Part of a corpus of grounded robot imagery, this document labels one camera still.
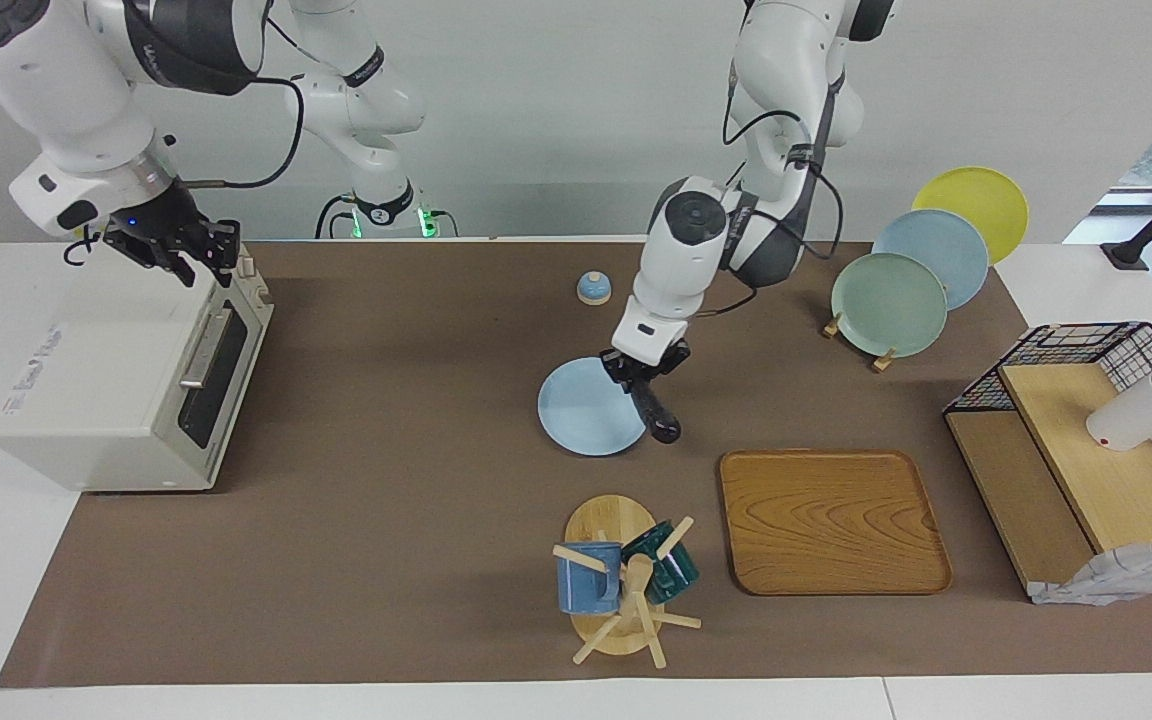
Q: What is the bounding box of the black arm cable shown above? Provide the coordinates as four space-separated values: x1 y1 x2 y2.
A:
691 70 847 321
176 75 307 191

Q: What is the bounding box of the dark purple eggplant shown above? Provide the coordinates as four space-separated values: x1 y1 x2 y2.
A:
633 380 683 445

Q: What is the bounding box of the dark green mug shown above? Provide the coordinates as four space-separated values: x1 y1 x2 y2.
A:
621 520 701 606

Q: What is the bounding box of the white toaster oven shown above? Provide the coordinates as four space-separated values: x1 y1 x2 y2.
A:
0 231 277 493

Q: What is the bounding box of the light green plate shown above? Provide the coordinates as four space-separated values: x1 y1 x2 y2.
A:
830 252 950 359

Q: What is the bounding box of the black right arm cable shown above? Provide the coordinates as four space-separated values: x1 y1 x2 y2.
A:
176 75 307 191

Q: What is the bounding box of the wooden two-tier shelf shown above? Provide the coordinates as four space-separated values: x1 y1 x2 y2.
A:
944 362 1152 601

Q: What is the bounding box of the toaster oven glass door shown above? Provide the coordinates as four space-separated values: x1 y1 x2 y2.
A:
172 290 271 457

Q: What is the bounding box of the grey white patterned cloth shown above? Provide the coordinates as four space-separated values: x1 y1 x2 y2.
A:
1028 537 1152 607

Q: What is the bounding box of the blue mug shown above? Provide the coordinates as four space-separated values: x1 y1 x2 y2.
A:
556 541 624 615

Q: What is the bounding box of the light blue plate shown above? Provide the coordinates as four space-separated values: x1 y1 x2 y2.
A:
537 356 650 458
872 208 990 312

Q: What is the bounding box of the wooden mug tree stand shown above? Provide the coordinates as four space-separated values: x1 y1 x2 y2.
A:
552 494 704 670

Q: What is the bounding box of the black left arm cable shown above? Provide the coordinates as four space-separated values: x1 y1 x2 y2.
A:
691 70 847 321

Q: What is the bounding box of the wooden plate rack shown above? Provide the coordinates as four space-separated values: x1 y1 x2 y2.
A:
823 312 900 374

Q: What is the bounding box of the yellow plate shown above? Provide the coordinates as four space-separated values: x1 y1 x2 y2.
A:
911 165 1030 267

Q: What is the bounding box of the black coiled power cable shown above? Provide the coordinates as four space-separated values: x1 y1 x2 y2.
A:
62 224 103 267

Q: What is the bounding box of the rectangular wooden tray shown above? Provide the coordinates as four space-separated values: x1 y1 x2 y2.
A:
719 449 954 597

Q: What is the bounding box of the black wire basket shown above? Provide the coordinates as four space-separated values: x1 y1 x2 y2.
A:
943 321 1152 531

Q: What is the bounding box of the white cup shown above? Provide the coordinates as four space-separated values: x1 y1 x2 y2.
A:
1085 372 1152 452

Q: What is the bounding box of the large brown table mat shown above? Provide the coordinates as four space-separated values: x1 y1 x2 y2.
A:
0 240 1152 689

